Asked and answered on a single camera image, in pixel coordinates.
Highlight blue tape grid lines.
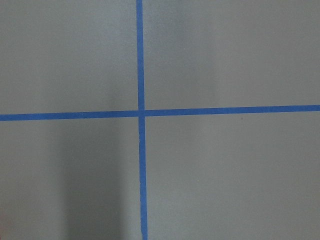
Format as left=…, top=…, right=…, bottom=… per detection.
left=0, top=0, right=320, bottom=240

